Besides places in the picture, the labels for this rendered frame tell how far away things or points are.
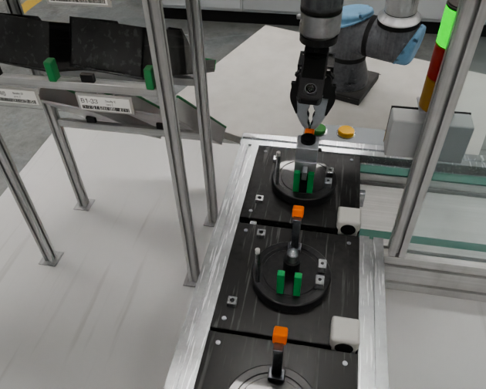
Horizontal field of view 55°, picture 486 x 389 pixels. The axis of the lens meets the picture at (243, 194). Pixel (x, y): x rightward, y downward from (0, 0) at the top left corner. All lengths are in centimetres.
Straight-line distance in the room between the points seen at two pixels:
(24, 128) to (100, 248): 218
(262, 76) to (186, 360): 108
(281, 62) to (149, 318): 107
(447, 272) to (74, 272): 75
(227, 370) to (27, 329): 43
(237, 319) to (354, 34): 93
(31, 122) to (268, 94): 202
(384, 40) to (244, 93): 45
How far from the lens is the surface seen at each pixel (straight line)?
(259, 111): 145
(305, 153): 94
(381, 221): 105
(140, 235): 109
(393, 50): 142
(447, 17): 70
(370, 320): 84
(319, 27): 88
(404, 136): 78
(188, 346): 80
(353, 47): 146
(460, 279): 99
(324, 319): 81
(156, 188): 120
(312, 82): 87
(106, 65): 76
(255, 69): 167
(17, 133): 318
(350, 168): 108
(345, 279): 86
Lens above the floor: 165
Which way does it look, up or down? 43 degrees down
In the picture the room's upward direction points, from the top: 2 degrees counter-clockwise
